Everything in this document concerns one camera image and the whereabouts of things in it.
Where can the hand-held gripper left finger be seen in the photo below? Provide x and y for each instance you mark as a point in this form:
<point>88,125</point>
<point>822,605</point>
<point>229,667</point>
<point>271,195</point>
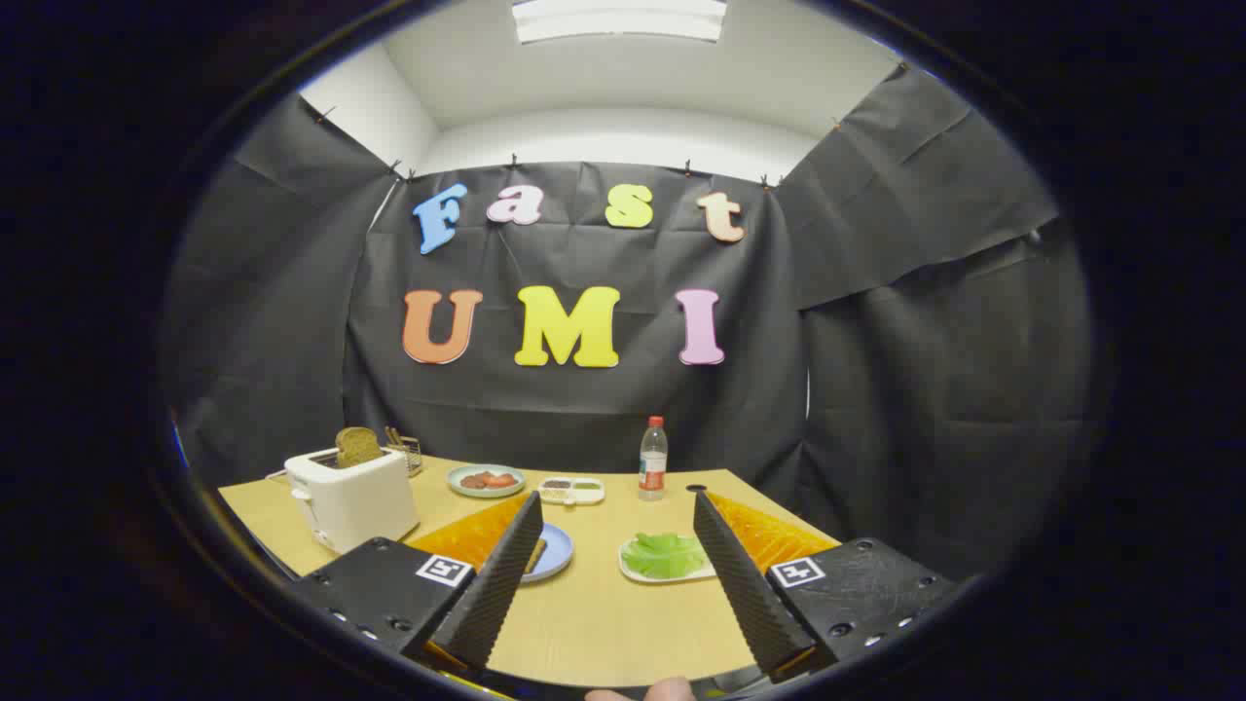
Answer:
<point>501,584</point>

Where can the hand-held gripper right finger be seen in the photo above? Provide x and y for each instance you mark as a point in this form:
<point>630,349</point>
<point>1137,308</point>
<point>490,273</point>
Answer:
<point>745,584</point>

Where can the green lettuce leaf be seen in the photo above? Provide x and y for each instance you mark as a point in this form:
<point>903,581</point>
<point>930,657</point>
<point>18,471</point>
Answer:
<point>664,555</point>

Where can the brown bread slice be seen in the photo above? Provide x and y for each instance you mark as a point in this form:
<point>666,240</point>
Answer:
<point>358,446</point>

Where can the toasted bread base slice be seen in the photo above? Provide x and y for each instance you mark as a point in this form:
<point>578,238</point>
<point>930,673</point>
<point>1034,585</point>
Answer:
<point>535,555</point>

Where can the blue round plate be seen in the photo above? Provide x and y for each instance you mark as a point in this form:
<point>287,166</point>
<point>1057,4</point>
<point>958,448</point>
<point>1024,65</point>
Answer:
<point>555,553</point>

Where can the red tomato slice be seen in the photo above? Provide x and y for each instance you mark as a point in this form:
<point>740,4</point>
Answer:
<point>500,480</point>

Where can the pale green round plate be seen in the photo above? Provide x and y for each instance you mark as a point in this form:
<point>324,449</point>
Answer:
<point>485,481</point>

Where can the brown meat patty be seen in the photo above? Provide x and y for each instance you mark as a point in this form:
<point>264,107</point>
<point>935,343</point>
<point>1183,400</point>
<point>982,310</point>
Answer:
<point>474,480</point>

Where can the white square plate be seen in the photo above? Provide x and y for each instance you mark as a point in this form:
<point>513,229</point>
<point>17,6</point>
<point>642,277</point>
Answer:
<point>638,572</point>

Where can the white divided condiment tray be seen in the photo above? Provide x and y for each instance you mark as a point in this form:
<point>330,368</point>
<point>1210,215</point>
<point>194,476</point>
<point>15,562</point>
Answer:
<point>571,490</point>

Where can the clear plastic water bottle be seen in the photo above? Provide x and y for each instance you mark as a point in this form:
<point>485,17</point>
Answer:
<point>653,467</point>

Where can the white toaster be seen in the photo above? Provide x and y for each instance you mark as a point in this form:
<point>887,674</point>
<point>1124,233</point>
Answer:
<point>355,501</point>

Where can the black backdrop cloth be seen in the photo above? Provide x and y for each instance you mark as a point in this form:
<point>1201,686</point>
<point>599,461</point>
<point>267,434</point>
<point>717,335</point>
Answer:
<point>584,409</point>

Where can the ceiling light panel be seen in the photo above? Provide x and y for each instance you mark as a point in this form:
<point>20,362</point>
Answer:
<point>620,19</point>

